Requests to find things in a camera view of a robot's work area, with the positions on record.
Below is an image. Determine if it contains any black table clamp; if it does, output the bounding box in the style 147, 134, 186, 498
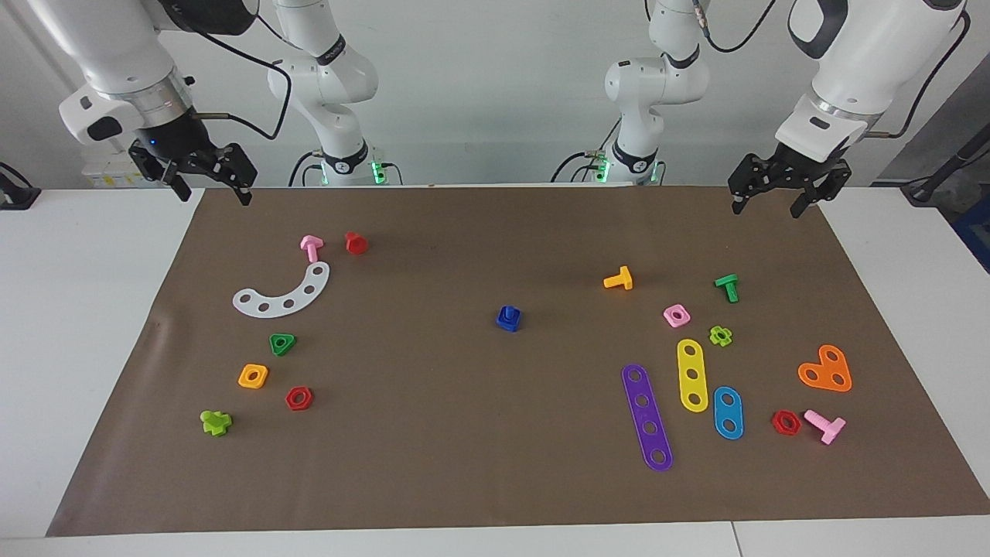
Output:
0, 161, 41, 211

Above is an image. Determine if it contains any orange three-hole corner plate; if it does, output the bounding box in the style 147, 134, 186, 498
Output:
797, 343, 853, 394

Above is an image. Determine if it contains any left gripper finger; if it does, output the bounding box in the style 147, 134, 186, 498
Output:
790, 160, 853, 220
728, 155, 766, 216

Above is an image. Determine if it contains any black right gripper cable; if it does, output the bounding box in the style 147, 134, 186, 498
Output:
155, 0, 293, 142

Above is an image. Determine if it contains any black right base cable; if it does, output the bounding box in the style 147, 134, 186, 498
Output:
288, 149, 322, 187

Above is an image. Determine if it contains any black base cable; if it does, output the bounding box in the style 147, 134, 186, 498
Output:
551, 151, 612, 184
288, 149, 322, 187

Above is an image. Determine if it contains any white curved five-hole plate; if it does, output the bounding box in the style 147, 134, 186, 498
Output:
232, 261, 331, 319

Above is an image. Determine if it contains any purple four-hole strip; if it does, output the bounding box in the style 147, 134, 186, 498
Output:
620, 363, 674, 473

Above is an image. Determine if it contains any black stand pole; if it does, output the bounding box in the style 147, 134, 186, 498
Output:
901, 124, 990, 208

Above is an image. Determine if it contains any black left base cable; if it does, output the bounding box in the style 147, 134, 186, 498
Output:
551, 151, 612, 184

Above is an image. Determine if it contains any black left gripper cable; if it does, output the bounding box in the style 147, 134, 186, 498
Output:
692, 0, 972, 140

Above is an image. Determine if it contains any yellow three-hole plate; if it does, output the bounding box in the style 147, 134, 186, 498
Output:
676, 338, 710, 414

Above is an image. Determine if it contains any brown table mat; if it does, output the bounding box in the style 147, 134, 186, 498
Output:
45, 184, 990, 538

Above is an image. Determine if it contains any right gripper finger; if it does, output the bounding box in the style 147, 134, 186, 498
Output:
159, 159, 193, 203
219, 144, 258, 207

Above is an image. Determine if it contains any blue crate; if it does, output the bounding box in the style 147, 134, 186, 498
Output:
953, 197, 990, 273

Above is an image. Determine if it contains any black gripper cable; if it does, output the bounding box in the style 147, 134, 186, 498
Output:
155, 0, 293, 142
692, 0, 972, 140

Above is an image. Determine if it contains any blue two-hole plate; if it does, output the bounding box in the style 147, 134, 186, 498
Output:
712, 385, 745, 441

